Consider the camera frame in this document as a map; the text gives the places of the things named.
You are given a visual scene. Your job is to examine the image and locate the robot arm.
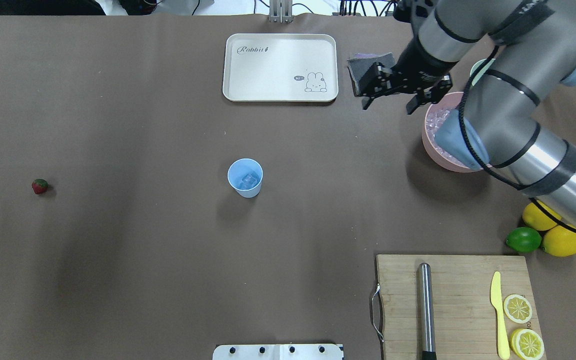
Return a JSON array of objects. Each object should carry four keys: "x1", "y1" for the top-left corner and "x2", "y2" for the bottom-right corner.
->
[{"x1": 348, "y1": 0, "x2": 576, "y2": 227}]

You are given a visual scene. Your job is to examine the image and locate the aluminium frame post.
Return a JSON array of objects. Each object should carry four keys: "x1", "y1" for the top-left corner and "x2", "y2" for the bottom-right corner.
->
[{"x1": 267, "y1": 0, "x2": 294, "y2": 24}]

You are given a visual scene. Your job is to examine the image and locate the green bowl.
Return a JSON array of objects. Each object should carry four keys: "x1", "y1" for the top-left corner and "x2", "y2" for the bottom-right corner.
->
[{"x1": 470, "y1": 58, "x2": 496, "y2": 86}]

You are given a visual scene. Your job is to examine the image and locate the pink bowl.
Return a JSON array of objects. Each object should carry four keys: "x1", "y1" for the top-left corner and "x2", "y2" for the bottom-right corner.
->
[{"x1": 422, "y1": 91, "x2": 476, "y2": 173}]

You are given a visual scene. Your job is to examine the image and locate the yellow lemon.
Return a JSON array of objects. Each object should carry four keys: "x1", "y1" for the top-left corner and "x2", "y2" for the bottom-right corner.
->
[
  {"x1": 541, "y1": 225, "x2": 576, "y2": 257},
  {"x1": 521, "y1": 200, "x2": 562, "y2": 231}
]

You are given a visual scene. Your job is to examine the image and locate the wooden cutting board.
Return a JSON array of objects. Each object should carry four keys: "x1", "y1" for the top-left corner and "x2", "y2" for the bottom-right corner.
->
[{"x1": 375, "y1": 254, "x2": 537, "y2": 360}]

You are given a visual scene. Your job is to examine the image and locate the beige plastic tray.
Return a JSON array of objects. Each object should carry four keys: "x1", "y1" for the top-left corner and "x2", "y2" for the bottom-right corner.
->
[{"x1": 222, "y1": 33, "x2": 339, "y2": 103}]

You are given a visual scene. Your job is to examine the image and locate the ice cubes in cup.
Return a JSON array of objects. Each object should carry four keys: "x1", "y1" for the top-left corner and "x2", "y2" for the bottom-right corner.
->
[{"x1": 236, "y1": 171, "x2": 261, "y2": 191}]

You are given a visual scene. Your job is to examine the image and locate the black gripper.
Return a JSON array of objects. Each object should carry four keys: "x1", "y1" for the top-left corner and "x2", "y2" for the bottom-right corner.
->
[{"x1": 359, "y1": 38, "x2": 457, "y2": 115}]

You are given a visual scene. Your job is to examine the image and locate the dark grey folded cloth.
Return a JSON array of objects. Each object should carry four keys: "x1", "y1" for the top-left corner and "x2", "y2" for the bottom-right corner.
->
[{"x1": 347, "y1": 52, "x2": 396, "y2": 97}]

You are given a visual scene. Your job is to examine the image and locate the lemon slice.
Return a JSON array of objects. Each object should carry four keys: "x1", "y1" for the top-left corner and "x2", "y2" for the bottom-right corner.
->
[
  {"x1": 502, "y1": 293, "x2": 533, "y2": 324},
  {"x1": 510, "y1": 328, "x2": 546, "y2": 360}
]

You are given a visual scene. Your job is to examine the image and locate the white camera pillar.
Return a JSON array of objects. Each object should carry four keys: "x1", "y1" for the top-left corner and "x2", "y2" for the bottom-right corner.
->
[{"x1": 212, "y1": 343, "x2": 345, "y2": 360}]

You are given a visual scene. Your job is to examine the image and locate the green lime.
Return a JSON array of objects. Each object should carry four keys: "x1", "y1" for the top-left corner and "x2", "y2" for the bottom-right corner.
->
[{"x1": 505, "y1": 227, "x2": 543, "y2": 253}]

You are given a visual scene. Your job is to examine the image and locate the black handled knife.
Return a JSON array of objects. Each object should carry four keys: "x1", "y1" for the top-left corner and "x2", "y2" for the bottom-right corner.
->
[{"x1": 416, "y1": 262, "x2": 437, "y2": 360}]

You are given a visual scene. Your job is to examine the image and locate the clear ice cubes pile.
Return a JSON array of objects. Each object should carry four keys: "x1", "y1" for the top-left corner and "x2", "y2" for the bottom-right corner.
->
[{"x1": 422, "y1": 105, "x2": 471, "y2": 173}]

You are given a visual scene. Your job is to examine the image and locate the blue plastic cup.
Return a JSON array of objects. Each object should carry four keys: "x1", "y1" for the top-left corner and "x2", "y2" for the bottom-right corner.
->
[{"x1": 227, "y1": 158, "x2": 264, "y2": 199}]

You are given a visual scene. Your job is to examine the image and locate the yellow plastic knife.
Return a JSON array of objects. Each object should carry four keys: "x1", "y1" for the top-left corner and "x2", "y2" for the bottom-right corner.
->
[{"x1": 489, "y1": 271, "x2": 511, "y2": 360}]

